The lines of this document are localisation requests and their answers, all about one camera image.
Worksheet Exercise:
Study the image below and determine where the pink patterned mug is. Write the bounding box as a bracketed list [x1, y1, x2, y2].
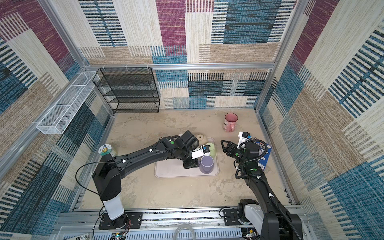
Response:
[223, 113, 239, 132]

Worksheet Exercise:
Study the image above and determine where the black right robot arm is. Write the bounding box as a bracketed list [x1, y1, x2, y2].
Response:
[221, 140, 304, 240]

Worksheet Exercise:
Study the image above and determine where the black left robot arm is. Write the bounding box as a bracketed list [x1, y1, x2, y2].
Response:
[92, 131, 200, 221]

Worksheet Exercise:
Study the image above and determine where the green mug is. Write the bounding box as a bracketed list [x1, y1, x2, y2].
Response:
[207, 142, 217, 158]

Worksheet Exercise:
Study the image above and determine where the purple mug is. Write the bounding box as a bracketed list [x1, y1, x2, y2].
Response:
[200, 156, 215, 174]

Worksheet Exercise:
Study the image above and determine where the white plastic tray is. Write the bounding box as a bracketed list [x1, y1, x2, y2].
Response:
[155, 156, 219, 179]

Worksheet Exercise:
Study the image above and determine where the beige ceramic teapot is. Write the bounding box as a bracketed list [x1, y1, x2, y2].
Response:
[196, 134, 206, 145]

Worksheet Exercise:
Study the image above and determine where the small labelled jar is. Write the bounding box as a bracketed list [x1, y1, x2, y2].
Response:
[98, 144, 115, 157]

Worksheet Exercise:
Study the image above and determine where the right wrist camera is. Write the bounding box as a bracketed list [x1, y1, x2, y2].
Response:
[237, 132, 252, 149]

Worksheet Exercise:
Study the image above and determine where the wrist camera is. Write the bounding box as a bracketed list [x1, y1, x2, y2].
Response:
[237, 132, 252, 149]
[191, 145, 210, 159]

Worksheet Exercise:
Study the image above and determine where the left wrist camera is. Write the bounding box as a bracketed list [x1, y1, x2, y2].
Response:
[191, 145, 210, 159]

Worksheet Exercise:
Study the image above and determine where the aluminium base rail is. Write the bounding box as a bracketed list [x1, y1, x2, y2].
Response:
[50, 205, 310, 240]

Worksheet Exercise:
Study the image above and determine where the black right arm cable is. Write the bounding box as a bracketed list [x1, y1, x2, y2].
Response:
[233, 139, 302, 240]

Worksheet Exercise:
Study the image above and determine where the black wire mesh shelf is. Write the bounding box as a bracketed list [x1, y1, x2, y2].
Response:
[93, 67, 161, 114]

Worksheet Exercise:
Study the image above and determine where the white wire mesh basket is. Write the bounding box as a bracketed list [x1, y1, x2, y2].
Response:
[36, 72, 96, 135]

